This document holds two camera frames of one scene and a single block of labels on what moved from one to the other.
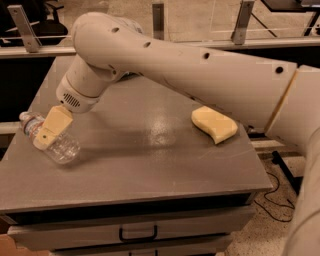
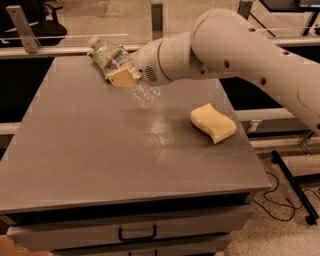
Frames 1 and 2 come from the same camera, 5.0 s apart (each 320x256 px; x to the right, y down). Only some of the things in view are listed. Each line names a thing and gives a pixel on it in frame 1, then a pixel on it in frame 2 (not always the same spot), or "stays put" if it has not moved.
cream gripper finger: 55,124 -> 125,77
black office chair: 42,16 stays put
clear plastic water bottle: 65,149 -> 114,57
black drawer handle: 135,239 stays put
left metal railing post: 25,28 stays put
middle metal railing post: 158,21 stays put
